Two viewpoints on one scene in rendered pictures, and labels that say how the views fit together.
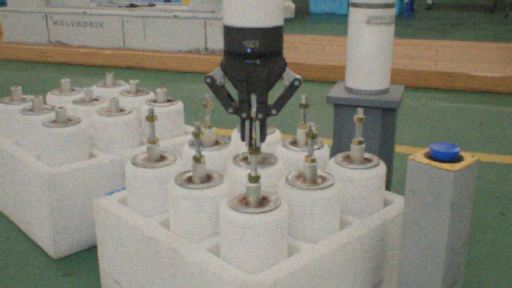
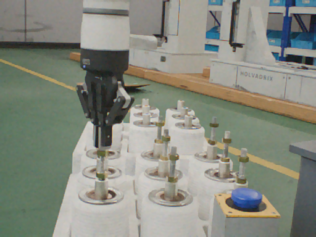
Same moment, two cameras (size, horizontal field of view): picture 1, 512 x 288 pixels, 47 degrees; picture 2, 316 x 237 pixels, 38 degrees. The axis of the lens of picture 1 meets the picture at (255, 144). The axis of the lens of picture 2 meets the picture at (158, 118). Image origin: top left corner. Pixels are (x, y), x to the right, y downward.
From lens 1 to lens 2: 56 cm
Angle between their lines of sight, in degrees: 37
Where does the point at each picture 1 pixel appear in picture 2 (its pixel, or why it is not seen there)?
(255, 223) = (79, 209)
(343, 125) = (301, 176)
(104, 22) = (273, 77)
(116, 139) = (137, 143)
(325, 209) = (162, 224)
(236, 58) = (91, 74)
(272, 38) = (101, 59)
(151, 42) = (304, 97)
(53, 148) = (89, 137)
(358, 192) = not seen: hidden behind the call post
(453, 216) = not seen: outside the picture
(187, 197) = (78, 181)
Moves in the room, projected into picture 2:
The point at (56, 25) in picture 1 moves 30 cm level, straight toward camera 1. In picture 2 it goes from (242, 74) to (233, 79)
